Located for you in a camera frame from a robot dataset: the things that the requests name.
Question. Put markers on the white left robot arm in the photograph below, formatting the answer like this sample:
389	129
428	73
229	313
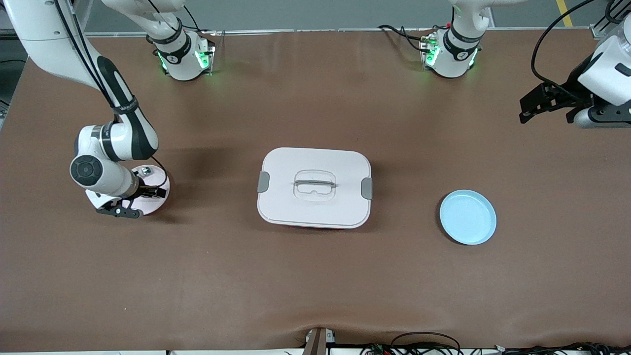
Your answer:
456	54

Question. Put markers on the brown camera mount post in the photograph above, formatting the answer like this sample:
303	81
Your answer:
315	342

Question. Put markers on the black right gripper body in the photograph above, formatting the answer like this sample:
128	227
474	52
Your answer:
143	189

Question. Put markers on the green and white switch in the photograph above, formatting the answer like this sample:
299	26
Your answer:
145	171

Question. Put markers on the pink round plate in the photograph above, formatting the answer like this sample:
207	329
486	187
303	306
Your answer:
154	204

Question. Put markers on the white lidded storage box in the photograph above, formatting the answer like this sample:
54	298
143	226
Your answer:
315	202

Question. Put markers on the light blue round plate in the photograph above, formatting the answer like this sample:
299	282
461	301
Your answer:
468	218

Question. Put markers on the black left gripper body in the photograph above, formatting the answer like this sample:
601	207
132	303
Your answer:
571	92

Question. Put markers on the aluminium frame corner post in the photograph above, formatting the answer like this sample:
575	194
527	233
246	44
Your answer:
599	30

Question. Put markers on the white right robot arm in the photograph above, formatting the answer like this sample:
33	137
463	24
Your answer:
44	29

